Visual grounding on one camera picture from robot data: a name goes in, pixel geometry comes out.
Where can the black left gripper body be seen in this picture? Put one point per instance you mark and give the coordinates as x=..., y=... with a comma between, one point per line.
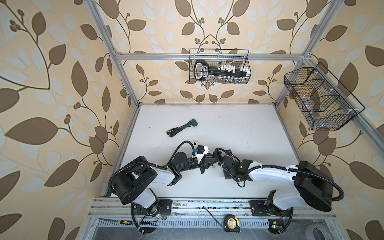
x=201, y=166

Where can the cream earbud charging case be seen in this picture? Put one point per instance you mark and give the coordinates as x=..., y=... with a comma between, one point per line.
x=195, y=143

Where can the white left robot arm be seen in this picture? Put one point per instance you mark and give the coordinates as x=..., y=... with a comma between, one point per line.
x=131, y=182

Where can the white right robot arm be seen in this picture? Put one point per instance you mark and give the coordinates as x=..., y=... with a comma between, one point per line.
x=302, y=184

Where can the green black rivet tool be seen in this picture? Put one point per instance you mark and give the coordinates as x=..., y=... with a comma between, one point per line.
x=191, y=123

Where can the yellow black tape measure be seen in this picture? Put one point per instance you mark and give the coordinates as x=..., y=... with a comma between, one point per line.
x=232, y=224

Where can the black socket set holder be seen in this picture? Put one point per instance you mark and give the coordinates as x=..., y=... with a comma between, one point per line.
x=203, y=70

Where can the black wire basket with tools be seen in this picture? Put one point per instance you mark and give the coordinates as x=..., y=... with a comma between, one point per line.
x=235, y=57

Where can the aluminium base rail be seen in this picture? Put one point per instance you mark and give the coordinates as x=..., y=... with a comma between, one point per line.
x=200, y=213

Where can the small yellow handled screwdriver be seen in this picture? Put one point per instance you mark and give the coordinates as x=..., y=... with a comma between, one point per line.
x=119, y=222

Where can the aluminium frame post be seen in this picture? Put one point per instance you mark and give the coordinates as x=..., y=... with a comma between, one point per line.
x=92, y=8

